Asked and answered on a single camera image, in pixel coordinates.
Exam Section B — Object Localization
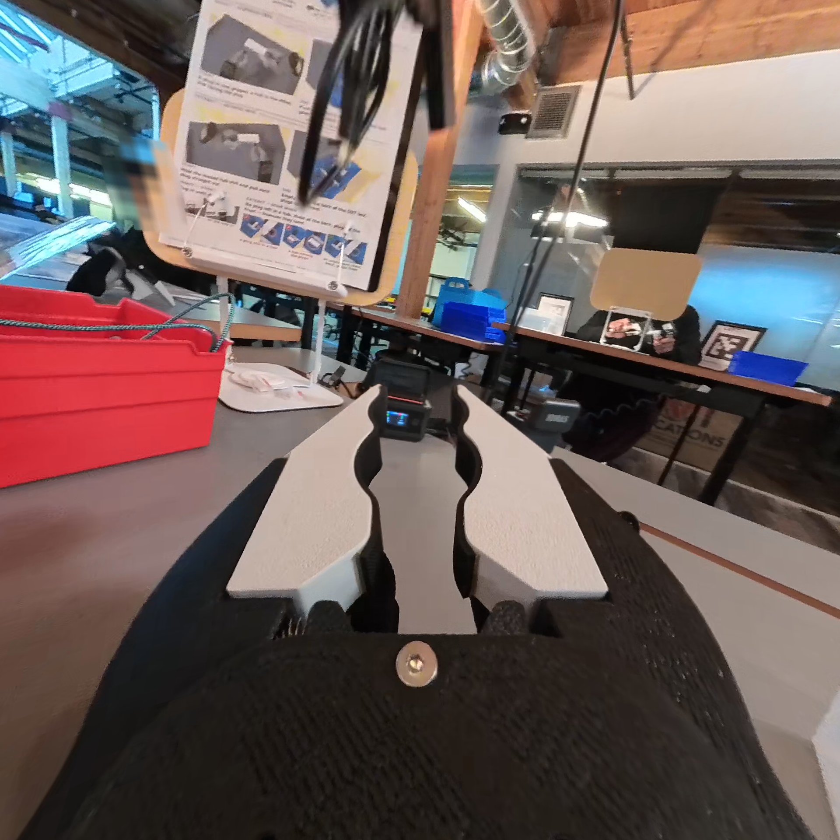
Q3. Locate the white board stand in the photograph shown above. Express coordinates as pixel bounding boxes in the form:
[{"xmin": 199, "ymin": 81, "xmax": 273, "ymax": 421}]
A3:
[{"xmin": 213, "ymin": 276, "xmax": 345, "ymax": 414}]

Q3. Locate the grey wall vent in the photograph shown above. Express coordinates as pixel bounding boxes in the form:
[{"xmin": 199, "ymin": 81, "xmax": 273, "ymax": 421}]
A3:
[{"xmin": 525, "ymin": 84, "xmax": 581, "ymax": 139}]

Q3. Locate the black usb cable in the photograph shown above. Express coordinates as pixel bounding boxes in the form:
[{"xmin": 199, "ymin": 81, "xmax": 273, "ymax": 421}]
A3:
[{"xmin": 298, "ymin": 0, "xmax": 411, "ymax": 204}]

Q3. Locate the long wooden table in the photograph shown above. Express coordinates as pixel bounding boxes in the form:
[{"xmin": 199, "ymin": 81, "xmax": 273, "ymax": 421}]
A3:
[{"xmin": 492, "ymin": 322, "xmax": 834, "ymax": 506}]

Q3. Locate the framed black-white marker tag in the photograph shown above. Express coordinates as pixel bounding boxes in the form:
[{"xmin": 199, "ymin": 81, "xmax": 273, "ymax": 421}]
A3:
[{"xmin": 699, "ymin": 320, "xmax": 767, "ymax": 371}]

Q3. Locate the blue plastic bin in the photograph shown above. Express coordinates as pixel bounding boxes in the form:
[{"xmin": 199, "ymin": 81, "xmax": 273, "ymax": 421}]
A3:
[{"xmin": 728, "ymin": 351, "xmax": 809, "ymax": 386}]

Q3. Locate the clear board stand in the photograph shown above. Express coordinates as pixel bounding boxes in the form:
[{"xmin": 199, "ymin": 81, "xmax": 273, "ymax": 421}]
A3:
[{"xmin": 600, "ymin": 305, "xmax": 652, "ymax": 343}]

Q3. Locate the black portable power station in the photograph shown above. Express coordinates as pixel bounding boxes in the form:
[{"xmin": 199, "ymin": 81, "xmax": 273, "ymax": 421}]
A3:
[{"xmin": 371, "ymin": 357, "xmax": 434, "ymax": 442}]

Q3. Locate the cardboard box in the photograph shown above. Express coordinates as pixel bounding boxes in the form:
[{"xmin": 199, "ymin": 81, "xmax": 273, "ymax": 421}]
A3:
[{"xmin": 633, "ymin": 400, "xmax": 739, "ymax": 470}]

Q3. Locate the small black charger box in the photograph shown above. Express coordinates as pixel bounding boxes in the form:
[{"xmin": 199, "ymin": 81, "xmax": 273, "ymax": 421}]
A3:
[{"xmin": 532, "ymin": 397, "xmax": 581, "ymax": 450}]

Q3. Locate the black hanging cord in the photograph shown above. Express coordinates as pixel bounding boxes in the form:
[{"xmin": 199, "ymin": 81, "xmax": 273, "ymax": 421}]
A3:
[{"xmin": 502, "ymin": 0, "xmax": 624, "ymax": 411}]

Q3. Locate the wooden post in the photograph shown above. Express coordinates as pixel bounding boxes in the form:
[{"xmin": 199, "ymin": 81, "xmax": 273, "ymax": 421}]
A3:
[{"xmin": 397, "ymin": 0, "xmax": 487, "ymax": 319}]

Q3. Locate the silver ventilation duct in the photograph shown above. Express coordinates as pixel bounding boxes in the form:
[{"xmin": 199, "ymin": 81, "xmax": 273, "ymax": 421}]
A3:
[{"xmin": 472, "ymin": 0, "xmax": 546, "ymax": 93}]

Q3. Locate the red plastic bin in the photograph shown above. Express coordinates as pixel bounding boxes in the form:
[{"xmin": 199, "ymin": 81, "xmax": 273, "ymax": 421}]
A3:
[{"xmin": 0, "ymin": 283, "xmax": 234, "ymax": 490}]

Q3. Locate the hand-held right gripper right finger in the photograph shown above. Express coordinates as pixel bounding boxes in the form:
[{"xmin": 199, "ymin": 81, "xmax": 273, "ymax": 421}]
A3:
[{"xmin": 451, "ymin": 384, "xmax": 608, "ymax": 614}]

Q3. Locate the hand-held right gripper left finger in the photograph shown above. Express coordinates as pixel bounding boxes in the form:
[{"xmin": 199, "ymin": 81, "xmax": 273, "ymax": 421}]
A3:
[{"xmin": 226, "ymin": 384, "xmax": 400, "ymax": 621}]

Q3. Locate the wooden clipboard board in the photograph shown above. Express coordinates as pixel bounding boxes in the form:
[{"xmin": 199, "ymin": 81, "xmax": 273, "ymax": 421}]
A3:
[
  {"xmin": 141, "ymin": 88, "xmax": 421, "ymax": 306},
  {"xmin": 591, "ymin": 249, "xmax": 703, "ymax": 311}
]

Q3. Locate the printed instruction sheet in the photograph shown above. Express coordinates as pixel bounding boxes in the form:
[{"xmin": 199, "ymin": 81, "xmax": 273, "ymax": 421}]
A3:
[{"xmin": 172, "ymin": 0, "xmax": 421, "ymax": 293}]

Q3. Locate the teal braided cable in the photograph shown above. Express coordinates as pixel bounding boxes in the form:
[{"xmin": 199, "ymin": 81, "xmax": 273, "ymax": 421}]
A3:
[{"xmin": 0, "ymin": 293, "xmax": 235, "ymax": 355}]

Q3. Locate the stack of blue bins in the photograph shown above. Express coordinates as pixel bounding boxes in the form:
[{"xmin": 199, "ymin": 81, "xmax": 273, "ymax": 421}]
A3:
[{"xmin": 440, "ymin": 277, "xmax": 509, "ymax": 343}]

